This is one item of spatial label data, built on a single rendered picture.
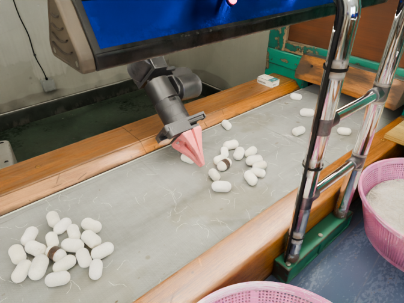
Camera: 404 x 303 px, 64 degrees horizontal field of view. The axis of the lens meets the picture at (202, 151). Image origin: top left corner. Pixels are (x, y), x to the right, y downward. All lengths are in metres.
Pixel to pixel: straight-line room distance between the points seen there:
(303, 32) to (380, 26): 0.23
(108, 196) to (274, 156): 0.36
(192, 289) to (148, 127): 0.44
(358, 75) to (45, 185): 0.79
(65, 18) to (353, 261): 0.57
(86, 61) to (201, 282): 0.31
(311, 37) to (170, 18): 0.75
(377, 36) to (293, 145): 0.37
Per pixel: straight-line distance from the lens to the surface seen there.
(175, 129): 0.63
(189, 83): 0.72
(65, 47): 0.34
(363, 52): 1.00
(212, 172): 0.64
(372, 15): 0.99
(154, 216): 0.58
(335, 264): 0.63
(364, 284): 0.63
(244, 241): 0.51
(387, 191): 0.73
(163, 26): 0.36
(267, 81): 1.02
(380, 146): 0.80
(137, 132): 0.77
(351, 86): 0.96
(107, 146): 0.73
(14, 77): 2.61
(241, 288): 0.46
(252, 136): 0.80
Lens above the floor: 1.15
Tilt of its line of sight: 34 degrees down
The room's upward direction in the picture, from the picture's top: straight up
